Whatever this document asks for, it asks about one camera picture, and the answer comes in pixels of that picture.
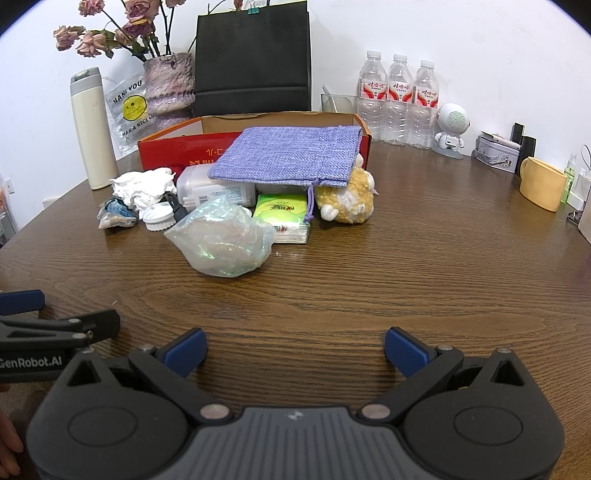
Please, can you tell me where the person's left hand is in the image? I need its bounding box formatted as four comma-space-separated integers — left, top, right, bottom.
0, 411, 24, 476

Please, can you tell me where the purple burlap pouch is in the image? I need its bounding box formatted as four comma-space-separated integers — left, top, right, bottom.
207, 126, 365, 228

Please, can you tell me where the white robot figure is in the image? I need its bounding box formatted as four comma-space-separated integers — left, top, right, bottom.
431, 103, 472, 159

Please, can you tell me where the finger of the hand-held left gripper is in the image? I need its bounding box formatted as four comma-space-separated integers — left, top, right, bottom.
0, 290, 45, 315
0, 309, 121, 357

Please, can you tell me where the black paper bag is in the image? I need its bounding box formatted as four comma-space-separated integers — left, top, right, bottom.
194, 0, 311, 118

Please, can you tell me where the iridescent plastic bag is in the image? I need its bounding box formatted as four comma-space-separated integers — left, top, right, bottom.
164, 195, 278, 278

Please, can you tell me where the yellow plush toy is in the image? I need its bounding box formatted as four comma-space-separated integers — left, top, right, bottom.
315, 154, 380, 225

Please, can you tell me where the white round brush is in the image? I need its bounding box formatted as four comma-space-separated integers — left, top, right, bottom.
141, 191, 189, 232

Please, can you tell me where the pink and white device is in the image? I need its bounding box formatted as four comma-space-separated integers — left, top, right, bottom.
478, 131, 522, 149

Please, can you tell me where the yellow cup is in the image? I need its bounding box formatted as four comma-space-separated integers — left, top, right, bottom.
519, 157, 568, 212

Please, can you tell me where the glass cup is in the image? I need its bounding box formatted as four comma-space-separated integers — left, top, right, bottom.
321, 85, 358, 114

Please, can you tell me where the clear water bottle red label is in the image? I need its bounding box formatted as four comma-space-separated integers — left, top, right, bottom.
356, 51, 387, 144
383, 54, 414, 147
409, 59, 439, 149

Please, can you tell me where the cream thermos bottle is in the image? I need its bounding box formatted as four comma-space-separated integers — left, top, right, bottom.
70, 67, 120, 190

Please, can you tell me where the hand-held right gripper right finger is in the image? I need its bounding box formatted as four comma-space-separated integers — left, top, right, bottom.
355, 326, 539, 424

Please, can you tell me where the clear smiley plastic bag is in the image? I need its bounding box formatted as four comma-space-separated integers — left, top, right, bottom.
102, 74, 160, 160

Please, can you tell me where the pink textured vase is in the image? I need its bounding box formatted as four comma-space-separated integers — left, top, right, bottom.
142, 52, 197, 132

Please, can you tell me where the bunch of dried pink roses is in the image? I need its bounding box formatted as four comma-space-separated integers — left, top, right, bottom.
53, 0, 195, 63

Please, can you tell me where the green tissue pack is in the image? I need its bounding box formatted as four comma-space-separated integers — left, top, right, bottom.
252, 194, 311, 245

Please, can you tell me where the white tissue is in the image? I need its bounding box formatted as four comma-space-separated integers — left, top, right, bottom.
109, 167, 178, 210

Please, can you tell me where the green spray bottle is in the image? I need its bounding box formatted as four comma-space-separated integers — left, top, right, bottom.
561, 154, 578, 204

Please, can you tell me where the grey tin box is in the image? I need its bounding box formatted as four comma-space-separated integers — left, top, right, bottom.
472, 136, 522, 174

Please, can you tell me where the blue wrapper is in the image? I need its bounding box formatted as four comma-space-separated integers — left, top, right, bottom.
97, 196, 139, 230

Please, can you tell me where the wooden desktop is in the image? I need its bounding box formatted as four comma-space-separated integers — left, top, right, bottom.
0, 108, 591, 480

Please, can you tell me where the red cardboard box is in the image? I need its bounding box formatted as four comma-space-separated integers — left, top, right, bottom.
137, 111, 373, 174

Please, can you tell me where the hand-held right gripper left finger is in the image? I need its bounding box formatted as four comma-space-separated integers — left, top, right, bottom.
54, 327, 234, 424

